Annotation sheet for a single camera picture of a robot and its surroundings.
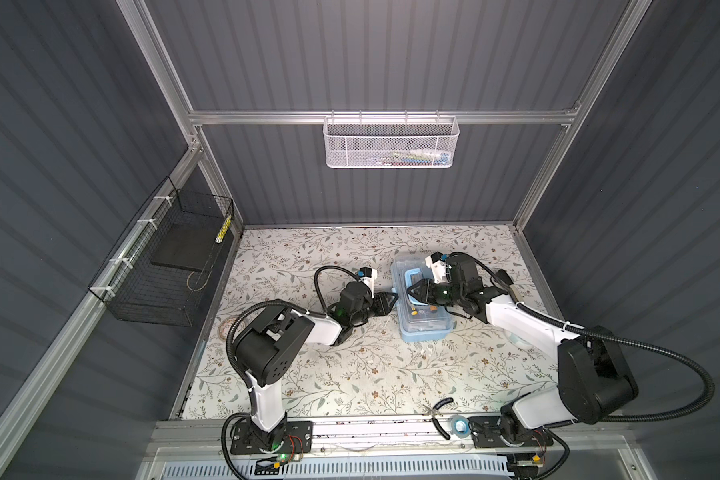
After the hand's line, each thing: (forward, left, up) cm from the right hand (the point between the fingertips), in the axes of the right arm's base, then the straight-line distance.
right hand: (414, 293), depth 86 cm
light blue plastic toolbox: (-8, -1, -4) cm, 9 cm away
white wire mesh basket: (+69, +4, +9) cm, 70 cm away
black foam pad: (+3, +59, +19) cm, 62 cm away
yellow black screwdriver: (-4, 0, -3) cm, 5 cm away
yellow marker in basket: (+11, +53, +17) cm, 57 cm away
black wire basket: (-5, +64, +18) cm, 66 cm away
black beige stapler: (+10, -32, -9) cm, 35 cm away
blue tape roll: (-34, -9, -12) cm, 37 cm away
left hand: (+1, +4, -4) cm, 6 cm away
